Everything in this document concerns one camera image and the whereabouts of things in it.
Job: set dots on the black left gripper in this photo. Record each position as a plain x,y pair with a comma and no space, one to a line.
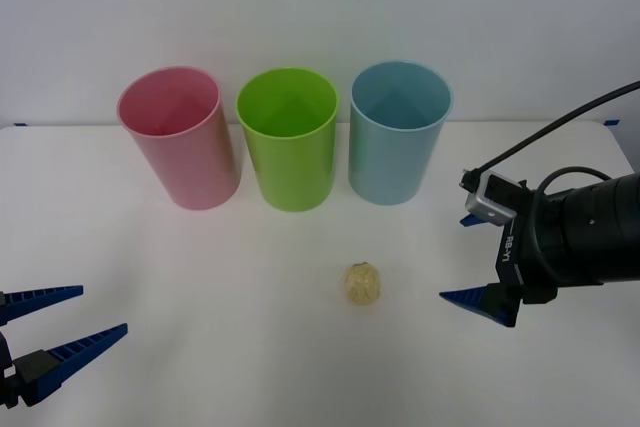
6,387

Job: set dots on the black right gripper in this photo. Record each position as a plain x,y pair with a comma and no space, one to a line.
540,267

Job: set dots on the beige ball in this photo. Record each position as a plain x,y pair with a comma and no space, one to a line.
363,283

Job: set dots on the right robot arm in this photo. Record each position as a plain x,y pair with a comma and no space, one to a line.
600,227

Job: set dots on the pale blue plastic bin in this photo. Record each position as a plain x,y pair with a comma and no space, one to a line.
387,167

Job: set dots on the green plastic bin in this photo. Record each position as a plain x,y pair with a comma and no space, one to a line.
292,172

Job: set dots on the pink plastic bin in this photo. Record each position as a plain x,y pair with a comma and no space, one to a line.
190,167

